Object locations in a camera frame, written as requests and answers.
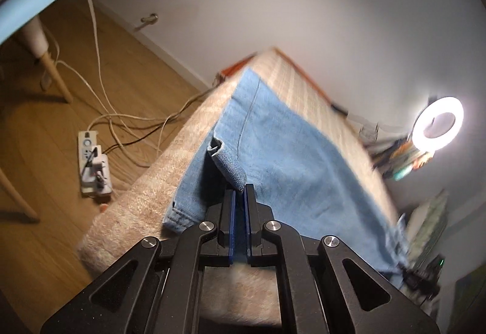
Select white power strip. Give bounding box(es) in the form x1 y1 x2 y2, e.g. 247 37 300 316
78 131 115 199

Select blue chair with wooden leg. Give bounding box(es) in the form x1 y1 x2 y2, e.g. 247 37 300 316
0 0 92 104

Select white cable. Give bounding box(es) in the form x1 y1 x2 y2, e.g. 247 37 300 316
38 0 213 168

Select white ring light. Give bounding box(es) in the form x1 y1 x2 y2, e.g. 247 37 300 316
412 96 464 152

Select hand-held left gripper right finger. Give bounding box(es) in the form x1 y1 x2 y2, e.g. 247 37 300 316
245 184 442 334

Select orange bed sheet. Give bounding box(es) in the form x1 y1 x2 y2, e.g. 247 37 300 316
219 47 342 111

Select wooden chair leg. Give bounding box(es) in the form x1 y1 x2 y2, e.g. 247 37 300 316
0 166 41 223

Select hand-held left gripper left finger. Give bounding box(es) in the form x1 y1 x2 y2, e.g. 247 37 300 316
40 189 237 334

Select beige checked blanket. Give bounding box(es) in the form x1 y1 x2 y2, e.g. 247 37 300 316
76 47 409 327

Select blue denim pants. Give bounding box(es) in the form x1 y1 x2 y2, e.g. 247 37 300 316
163 68 412 291

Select white charger plug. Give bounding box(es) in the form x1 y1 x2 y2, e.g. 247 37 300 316
89 152 111 193

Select green striped white pillow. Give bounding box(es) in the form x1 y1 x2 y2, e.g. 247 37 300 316
406 189 451 267

